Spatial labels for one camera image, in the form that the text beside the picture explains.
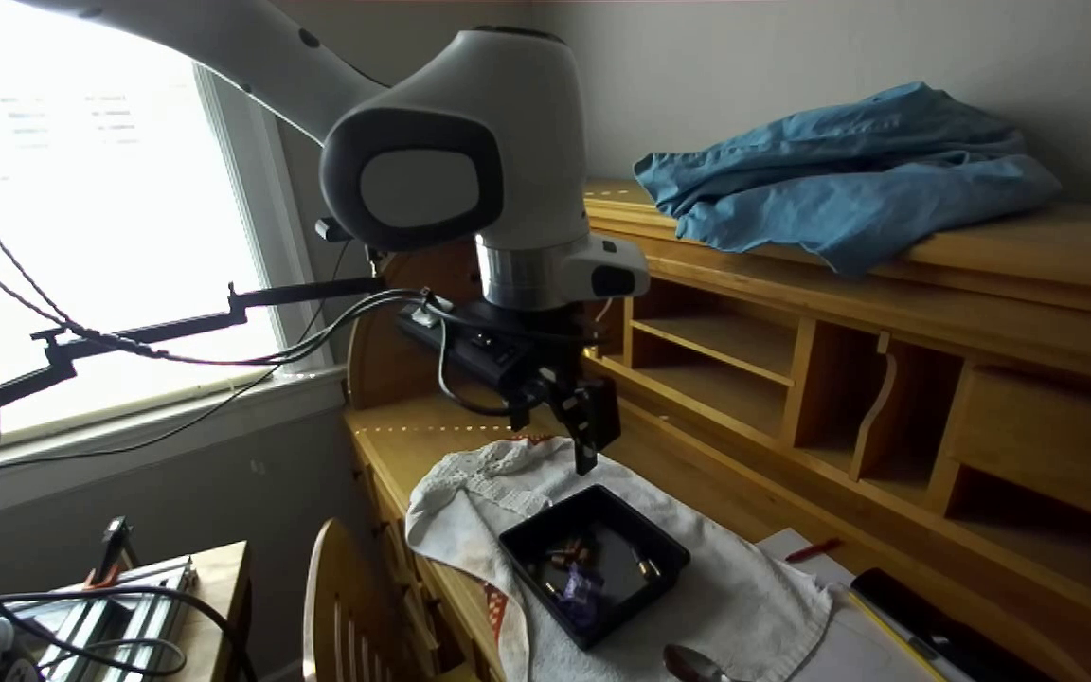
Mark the purple candy wrapper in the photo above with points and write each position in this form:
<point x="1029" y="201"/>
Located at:
<point x="580" y="590"/>

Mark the black plastic tray box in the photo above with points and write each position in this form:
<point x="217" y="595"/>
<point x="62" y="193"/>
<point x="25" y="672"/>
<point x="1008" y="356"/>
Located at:
<point x="629" y="605"/>

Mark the black flat device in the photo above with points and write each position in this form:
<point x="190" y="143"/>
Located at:
<point x="927" y="628"/>

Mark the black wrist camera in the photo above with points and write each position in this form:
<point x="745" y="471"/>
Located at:
<point x="455" y="342"/>

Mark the wooden desk with hutch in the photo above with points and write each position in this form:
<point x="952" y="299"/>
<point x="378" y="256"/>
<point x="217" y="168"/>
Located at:
<point x="1025" y="418"/>

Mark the wooden slat-back chair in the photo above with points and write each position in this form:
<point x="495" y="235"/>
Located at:
<point x="337" y="609"/>

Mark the black camera on boom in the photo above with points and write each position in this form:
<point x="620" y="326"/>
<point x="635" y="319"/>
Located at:
<point x="345" y="227"/>

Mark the red pencil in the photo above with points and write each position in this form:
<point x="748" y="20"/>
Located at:
<point x="811" y="552"/>

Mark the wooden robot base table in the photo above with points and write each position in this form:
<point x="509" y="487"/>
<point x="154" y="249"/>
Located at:
<point x="224" y="593"/>

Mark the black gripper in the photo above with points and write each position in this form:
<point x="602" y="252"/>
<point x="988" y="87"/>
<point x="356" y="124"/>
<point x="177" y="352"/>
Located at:
<point x="548" y="346"/>

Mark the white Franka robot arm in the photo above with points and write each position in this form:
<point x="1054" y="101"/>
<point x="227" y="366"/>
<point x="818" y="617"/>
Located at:
<point x="509" y="114"/>

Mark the white paper sheet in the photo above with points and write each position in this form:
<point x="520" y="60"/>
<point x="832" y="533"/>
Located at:
<point x="851" y="631"/>

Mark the white terry towel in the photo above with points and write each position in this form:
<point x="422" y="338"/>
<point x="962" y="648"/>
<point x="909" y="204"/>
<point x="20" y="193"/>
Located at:
<point x="736" y="609"/>

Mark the crumpled blue cloth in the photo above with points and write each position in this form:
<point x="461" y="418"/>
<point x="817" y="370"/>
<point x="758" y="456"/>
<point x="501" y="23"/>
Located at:
<point x="851" y="174"/>

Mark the bright white framed window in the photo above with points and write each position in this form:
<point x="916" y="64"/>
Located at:
<point x="131" y="163"/>

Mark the black boom stand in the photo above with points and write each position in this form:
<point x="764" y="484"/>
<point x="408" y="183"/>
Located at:
<point x="168" y="326"/>

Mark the aluminium extrusion rail frame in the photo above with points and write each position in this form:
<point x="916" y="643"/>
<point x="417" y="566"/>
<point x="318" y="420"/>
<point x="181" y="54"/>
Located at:
<point x="105" y="628"/>

